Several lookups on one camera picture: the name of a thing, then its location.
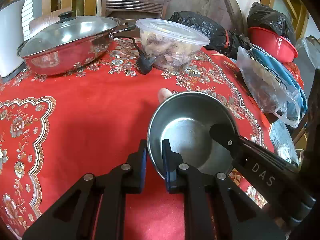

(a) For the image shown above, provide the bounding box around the small steel bowl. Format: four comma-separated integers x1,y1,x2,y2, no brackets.
147,92,238,178

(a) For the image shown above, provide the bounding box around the right hand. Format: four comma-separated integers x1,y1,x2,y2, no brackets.
157,88,173,103

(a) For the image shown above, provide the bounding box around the clear plastic bag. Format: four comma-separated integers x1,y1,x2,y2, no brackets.
236,47,301,128

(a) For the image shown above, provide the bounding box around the red floral tablecloth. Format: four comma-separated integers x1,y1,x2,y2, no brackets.
1,39,272,239

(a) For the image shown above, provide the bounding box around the blue plastic plate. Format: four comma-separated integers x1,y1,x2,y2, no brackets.
249,44,308,117

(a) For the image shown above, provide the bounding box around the black plastic bag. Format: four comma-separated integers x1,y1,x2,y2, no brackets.
168,11,250,60
247,2,296,46

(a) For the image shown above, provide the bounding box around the red plastic basin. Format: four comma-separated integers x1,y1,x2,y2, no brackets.
248,27,298,63

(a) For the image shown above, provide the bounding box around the clear plastic food container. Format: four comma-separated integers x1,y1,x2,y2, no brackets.
136,18,209,72

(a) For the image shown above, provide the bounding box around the black power plug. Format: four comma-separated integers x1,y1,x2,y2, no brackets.
109,36,157,75

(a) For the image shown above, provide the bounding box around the steel wok with glass lid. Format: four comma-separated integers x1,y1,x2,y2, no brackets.
17,11,135,76

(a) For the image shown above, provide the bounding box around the white electric kettle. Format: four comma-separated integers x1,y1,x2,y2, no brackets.
0,0,25,83

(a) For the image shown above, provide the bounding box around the dark wooden chair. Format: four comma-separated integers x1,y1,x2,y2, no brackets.
101,0,169,31

